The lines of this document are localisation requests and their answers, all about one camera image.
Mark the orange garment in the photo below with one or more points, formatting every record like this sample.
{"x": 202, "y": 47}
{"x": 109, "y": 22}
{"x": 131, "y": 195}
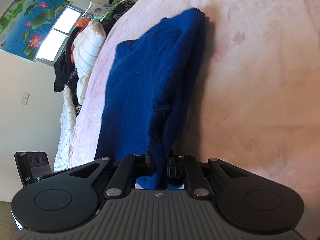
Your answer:
{"x": 80, "y": 25}

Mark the leopard print garment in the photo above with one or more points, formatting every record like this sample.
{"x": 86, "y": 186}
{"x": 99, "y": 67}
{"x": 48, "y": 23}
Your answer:
{"x": 115, "y": 14}

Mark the white script print quilt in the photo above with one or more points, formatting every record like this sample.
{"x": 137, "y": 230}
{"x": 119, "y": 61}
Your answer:
{"x": 67, "y": 123}

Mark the green plastic object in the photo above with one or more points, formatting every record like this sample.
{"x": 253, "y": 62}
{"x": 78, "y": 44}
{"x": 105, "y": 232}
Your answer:
{"x": 112, "y": 3}

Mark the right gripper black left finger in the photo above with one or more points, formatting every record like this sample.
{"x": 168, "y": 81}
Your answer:
{"x": 124, "y": 178}

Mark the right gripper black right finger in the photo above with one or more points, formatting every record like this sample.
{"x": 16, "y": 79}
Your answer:
{"x": 185, "y": 170}

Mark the pink floral bed sheet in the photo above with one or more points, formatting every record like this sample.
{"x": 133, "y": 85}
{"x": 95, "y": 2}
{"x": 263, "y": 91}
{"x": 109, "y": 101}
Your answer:
{"x": 255, "y": 103}

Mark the blue knit sweater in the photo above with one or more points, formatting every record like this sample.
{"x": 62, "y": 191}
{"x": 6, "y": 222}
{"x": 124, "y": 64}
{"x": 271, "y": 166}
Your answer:
{"x": 148, "y": 92}

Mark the floral print pillow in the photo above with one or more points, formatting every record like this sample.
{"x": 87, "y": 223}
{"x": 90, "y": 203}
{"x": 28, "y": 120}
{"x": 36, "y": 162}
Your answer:
{"x": 97, "y": 10}

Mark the black garment by window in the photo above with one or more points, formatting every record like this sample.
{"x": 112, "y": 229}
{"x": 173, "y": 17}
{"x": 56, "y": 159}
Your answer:
{"x": 65, "y": 71}

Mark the lotus flower window blind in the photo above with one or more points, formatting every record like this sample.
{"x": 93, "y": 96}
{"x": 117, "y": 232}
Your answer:
{"x": 26, "y": 24}

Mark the white wall switch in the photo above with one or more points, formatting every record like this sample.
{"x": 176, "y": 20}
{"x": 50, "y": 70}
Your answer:
{"x": 25, "y": 98}

